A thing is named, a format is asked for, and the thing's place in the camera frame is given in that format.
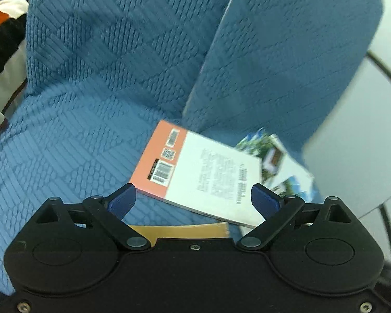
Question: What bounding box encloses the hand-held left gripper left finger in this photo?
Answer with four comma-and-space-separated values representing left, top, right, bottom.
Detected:
35, 183, 151, 251

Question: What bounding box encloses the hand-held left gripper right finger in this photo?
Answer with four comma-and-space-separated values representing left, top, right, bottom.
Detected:
235, 183, 355, 252

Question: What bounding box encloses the pile of photo postcards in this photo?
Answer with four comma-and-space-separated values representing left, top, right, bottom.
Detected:
236, 127, 315, 203

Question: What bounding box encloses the orange and white book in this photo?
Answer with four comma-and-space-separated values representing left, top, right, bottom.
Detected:
129, 119, 264, 229

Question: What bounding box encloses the landscape painting cover book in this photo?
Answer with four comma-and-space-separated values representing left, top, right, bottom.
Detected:
130, 222, 230, 248

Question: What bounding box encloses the white wardrobe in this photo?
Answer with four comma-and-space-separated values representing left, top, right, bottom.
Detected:
301, 0, 391, 268

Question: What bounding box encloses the blue textured sofa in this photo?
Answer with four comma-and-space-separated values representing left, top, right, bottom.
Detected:
0, 0, 383, 297

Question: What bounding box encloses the red black white striped blanket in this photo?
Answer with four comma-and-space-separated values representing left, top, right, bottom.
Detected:
0, 0, 33, 85

